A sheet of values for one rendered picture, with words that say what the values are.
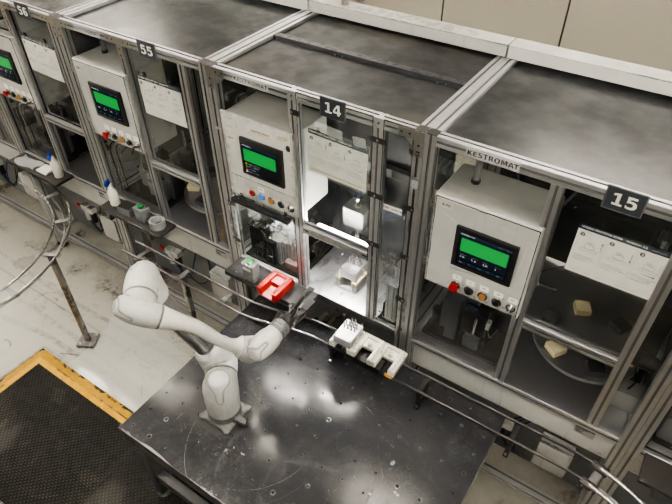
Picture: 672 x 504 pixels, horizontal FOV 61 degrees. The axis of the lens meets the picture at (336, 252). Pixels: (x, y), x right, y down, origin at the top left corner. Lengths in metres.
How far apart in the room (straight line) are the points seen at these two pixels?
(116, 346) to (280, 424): 1.75
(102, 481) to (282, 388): 1.24
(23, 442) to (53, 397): 0.32
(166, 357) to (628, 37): 4.44
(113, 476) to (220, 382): 1.19
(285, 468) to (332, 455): 0.22
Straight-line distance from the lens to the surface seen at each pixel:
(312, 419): 2.85
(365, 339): 2.88
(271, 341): 2.53
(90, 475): 3.73
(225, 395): 2.70
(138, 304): 2.38
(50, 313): 4.68
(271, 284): 3.10
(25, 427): 4.07
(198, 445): 2.86
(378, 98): 2.42
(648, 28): 5.60
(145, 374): 4.05
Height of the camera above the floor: 3.09
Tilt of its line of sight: 42 degrees down
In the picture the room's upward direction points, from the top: straight up
